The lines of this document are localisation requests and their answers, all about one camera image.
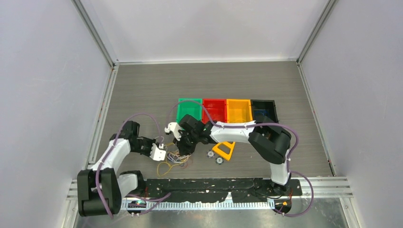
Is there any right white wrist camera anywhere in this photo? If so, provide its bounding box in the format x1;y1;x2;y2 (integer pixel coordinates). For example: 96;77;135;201
164;122;183;141

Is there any multicolour cable bundle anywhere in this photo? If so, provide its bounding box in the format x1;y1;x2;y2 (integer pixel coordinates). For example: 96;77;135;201
156;142;191;177

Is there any green plastic bin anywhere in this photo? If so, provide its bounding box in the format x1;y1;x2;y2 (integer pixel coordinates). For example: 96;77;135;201
176;102;202;122

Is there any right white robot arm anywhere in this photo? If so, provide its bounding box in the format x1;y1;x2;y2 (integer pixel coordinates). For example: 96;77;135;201
164;114;295;195

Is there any black plastic bin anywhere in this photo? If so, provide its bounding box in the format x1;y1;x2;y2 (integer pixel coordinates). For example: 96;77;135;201
250;99;279;123

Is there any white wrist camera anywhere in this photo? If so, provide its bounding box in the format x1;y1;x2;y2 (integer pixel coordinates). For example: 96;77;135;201
149;143;167;161
164;122;183;141

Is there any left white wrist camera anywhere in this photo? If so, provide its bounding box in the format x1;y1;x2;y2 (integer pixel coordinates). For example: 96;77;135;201
149;143;167;161

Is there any yellow triangular plastic bracket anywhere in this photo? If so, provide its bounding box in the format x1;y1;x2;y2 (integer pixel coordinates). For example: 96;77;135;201
212;142;235;161

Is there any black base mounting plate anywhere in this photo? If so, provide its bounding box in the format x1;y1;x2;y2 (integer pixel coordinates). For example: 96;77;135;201
129;178;302;203

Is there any red plastic bin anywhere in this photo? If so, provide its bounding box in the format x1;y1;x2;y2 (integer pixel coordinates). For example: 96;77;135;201
202;98;227;123

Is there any slotted aluminium rail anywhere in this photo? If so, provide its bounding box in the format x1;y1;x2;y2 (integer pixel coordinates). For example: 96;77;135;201
121;200;284;211

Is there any yellow plastic bin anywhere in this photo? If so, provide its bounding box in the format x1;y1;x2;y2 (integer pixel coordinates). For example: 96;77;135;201
226;99;253;123

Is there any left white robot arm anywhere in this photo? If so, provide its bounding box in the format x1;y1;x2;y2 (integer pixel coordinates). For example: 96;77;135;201
77;121;162;217

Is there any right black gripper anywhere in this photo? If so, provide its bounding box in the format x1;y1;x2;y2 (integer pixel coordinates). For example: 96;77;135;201
173;130;200;156

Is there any poker chip lower left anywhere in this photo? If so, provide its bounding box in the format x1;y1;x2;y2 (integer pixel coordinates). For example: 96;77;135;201
207;151;215;158

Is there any poker chip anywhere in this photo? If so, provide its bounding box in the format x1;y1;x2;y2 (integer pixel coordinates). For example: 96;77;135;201
216;157;224;164
207;151;215;158

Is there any poker chip bottom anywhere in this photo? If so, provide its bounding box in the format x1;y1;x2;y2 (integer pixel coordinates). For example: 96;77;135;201
216;157;224;164

